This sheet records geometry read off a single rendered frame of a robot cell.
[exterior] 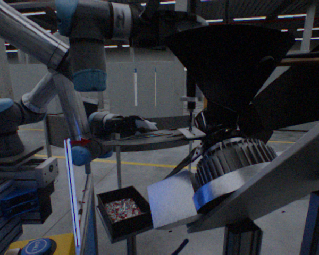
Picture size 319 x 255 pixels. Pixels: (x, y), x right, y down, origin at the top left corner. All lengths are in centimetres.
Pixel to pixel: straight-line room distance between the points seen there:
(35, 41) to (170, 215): 56
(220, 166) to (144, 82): 629
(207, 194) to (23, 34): 56
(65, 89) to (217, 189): 57
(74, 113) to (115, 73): 632
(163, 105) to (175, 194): 606
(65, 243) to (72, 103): 48
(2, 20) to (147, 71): 621
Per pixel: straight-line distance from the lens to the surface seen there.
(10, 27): 60
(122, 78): 695
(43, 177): 98
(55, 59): 59
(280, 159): 35
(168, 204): 62
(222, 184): 47
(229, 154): 50
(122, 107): 700
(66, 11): 48
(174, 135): 57
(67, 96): 76
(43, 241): 41
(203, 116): 64
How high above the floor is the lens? 133
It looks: 13 degrees down
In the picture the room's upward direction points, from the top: straight up
